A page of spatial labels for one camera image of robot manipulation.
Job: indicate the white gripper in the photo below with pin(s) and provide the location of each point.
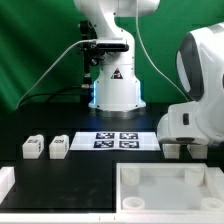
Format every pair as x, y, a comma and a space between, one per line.
178, 126

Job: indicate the white square table top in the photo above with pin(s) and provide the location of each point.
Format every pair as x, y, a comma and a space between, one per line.
144, 188

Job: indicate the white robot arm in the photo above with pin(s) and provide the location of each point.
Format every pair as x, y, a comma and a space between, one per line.
199, 62

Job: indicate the white sheet with markers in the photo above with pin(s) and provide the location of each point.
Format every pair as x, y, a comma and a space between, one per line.
131, 141

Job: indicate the black camera on stand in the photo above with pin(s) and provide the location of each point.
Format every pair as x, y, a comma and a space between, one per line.
107, 66

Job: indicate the white left obstacle bracket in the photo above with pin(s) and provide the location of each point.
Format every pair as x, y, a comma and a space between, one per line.
7, 180

